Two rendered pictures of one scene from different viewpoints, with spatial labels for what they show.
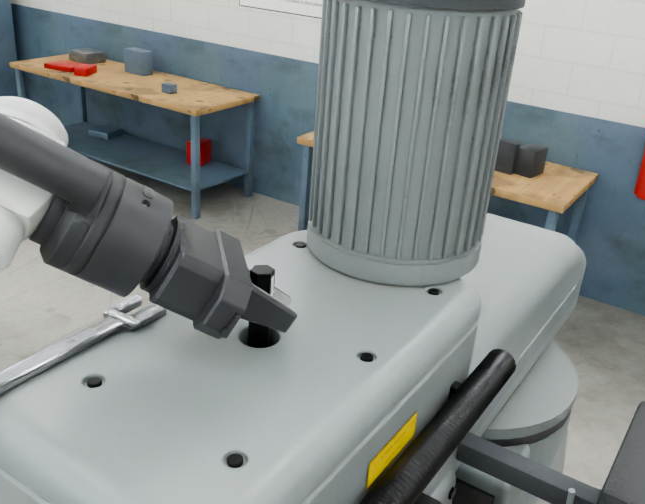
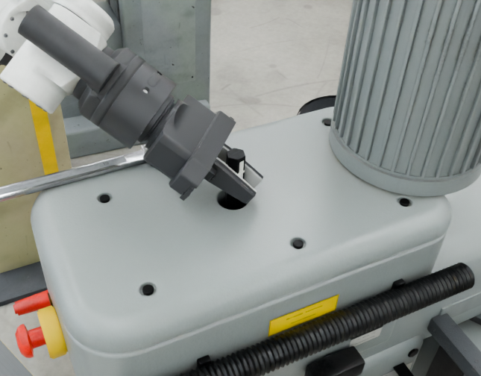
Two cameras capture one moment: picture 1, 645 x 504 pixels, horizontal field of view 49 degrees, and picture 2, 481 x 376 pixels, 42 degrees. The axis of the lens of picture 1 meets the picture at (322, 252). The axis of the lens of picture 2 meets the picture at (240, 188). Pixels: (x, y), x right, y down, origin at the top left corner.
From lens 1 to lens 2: 28 cm
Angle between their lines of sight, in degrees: 30
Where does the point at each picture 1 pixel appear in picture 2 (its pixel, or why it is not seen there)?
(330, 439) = (222, 298)
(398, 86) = (397, 24)
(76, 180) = (86, 71)
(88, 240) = (99, 109)
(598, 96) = not seen: outside the picture
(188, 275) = (165, 149)
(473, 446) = (441, 326)
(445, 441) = (353, 324)
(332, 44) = not seen: outside the picture
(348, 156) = (356, 69)
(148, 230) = (141, 111)
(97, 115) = not seen: outside the picture
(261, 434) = (176, 277)
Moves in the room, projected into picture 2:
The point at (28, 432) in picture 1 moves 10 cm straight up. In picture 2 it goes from (47, 221) to (30, 151)
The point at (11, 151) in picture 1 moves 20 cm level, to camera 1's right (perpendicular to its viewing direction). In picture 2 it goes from (46, 43) to (221, 115)
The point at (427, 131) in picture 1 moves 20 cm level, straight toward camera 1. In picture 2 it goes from (417, 69) to (304, 160)
